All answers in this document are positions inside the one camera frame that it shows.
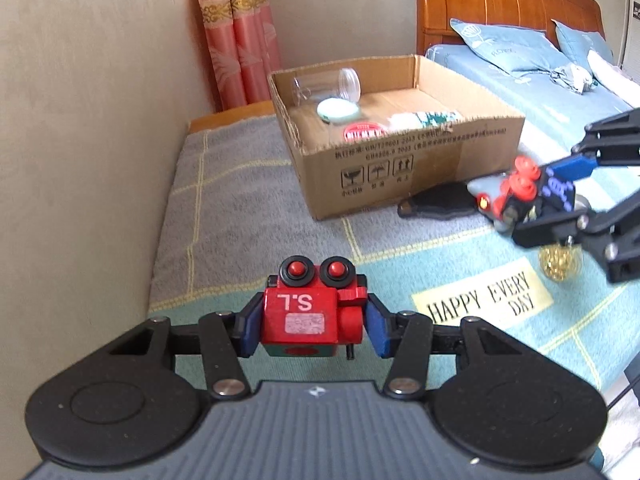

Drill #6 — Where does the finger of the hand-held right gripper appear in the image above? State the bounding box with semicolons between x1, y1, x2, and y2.
511;204;640;285
542;108;640;185

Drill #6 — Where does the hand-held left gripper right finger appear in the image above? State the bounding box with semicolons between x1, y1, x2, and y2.
366;294;521;401

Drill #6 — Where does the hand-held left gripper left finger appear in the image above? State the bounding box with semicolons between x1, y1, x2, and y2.
107;305;264;401

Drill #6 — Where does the red toy train block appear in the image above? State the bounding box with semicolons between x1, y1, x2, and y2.
260;256;370;361

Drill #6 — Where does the white green packet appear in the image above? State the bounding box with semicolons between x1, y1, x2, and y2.
387;109;466;131

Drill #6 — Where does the cardboard box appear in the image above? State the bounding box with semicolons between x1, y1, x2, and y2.
267;54;526;222

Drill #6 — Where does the white round lid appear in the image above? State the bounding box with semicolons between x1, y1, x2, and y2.
317;99;360;125

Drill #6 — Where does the clear plastic jar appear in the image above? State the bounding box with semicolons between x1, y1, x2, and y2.
291;67;362;108

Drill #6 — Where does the blue floral bed sheet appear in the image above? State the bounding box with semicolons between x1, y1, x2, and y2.
425;42;640;173

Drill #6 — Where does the grey crumpled cloth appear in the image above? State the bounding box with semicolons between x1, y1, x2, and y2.
550;62;598;95

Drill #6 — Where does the white folded cloth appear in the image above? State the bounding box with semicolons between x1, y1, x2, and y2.
586;49;636;108

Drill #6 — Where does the black flat object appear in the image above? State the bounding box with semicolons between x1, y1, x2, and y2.
397;182;481;221

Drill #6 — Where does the blue flower print pillow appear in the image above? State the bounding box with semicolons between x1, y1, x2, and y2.
551;19;615;66
449;17;576;78

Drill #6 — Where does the grey green checked blanket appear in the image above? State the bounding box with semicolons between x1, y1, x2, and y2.
149;115;640;396

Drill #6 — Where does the white furniture panel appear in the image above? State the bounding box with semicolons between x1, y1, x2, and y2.
621;0;640;78

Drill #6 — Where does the pink patterned curtain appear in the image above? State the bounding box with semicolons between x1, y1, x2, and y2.
192;0;283;113

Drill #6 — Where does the wooden bed frame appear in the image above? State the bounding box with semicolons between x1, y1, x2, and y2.
187;100;276;135

